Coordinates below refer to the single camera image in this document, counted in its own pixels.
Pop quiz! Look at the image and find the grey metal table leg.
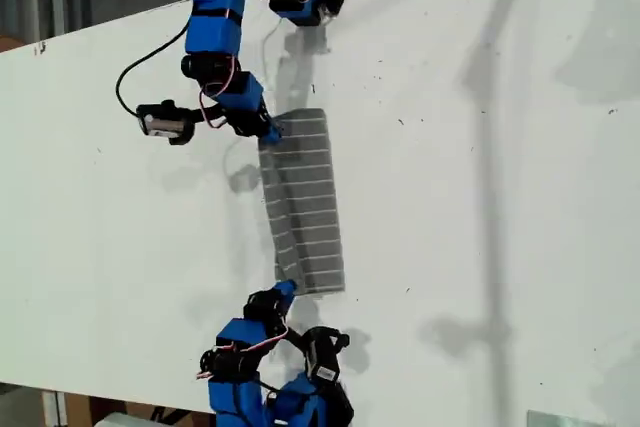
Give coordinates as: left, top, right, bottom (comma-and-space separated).
41, 389, 68, 427

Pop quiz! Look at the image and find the camera black stalk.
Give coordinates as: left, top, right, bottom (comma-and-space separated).
283, 327, 309, 354
190, 105, 232, 131

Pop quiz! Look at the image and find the thin white cable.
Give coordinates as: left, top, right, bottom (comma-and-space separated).
258, 16, 284, 86

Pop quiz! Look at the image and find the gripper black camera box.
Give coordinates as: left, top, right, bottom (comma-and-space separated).
299, 325, 351, 384
135, 99, 197, 146

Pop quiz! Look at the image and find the wrist red white wire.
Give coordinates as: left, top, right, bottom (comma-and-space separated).
194, 326, 292, 382
198, 57, 239, 131

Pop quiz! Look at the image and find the white box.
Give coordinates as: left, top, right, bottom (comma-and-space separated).
94, 411, 154, 427

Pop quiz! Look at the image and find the camera black cable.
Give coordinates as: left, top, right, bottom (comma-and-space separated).
115, 20, 194, 116

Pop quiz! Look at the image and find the grey striped towel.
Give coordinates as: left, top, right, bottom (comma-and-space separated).
257, 107, 347, 298

